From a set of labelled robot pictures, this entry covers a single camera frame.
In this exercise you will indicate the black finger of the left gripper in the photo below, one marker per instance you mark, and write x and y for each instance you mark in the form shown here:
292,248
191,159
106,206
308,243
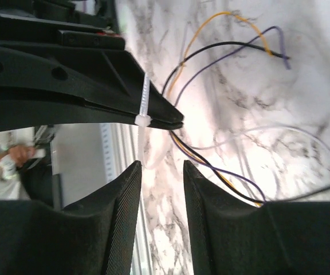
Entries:
103,77
16,113

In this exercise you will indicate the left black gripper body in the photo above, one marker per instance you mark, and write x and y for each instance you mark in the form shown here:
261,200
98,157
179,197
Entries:
61,23

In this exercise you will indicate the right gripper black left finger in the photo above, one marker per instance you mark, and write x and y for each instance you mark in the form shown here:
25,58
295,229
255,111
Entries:
94,235

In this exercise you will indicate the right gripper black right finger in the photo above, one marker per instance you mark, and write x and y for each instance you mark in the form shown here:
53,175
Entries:
229,236

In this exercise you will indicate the white zip tie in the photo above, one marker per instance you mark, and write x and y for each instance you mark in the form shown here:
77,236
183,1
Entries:
143,120

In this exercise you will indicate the operator hand in background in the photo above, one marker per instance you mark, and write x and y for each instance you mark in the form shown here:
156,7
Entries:
20,154

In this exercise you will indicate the operator white clothing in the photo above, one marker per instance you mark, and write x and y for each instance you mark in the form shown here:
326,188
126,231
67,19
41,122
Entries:
33,180

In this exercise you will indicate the grey slotted cable duct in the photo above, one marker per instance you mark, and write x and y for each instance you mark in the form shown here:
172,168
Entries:
108,152

